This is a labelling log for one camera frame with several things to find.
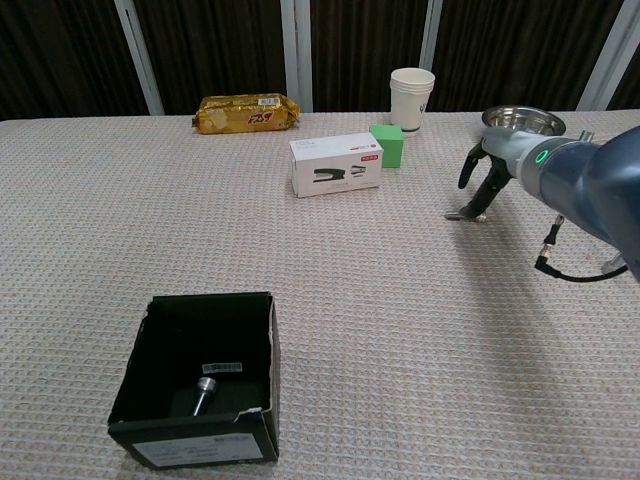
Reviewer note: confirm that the metal bolt in box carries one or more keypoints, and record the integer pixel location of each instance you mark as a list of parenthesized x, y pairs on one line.
[(202, 395)]

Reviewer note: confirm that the black cardboard box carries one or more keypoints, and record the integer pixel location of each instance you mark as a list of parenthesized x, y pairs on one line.
[(200, 440)]

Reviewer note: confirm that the beige woven tablecloth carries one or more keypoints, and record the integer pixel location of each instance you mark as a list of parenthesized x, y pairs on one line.
[(350, 300)]

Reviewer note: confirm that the grey metal frame post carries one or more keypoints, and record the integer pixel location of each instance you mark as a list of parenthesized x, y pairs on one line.
[(607, 55), (296, 55), (431, 35), (140, 55)]

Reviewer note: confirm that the metal screw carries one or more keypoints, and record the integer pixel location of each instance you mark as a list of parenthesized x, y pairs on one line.
[(451, 216)]

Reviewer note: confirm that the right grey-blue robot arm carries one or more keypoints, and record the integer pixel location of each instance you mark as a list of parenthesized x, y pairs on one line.
[(590, 190)]

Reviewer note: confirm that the white stapler box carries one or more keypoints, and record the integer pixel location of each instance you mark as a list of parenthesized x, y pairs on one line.
[(335, 167)]

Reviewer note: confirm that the gold cookie package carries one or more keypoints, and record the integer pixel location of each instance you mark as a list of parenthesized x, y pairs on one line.
[(245, 116)]

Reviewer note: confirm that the white paper cup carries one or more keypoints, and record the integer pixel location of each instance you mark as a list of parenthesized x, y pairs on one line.
[(411, 105)]

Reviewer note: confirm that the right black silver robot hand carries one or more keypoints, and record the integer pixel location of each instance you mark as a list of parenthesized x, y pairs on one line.
[(502, 145)]

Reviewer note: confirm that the green cube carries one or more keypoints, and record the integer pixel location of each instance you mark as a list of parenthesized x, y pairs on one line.
[(390, 147)]

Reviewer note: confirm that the stainless steel bowl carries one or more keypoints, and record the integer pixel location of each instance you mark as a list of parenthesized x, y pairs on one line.
[(525, 117)]

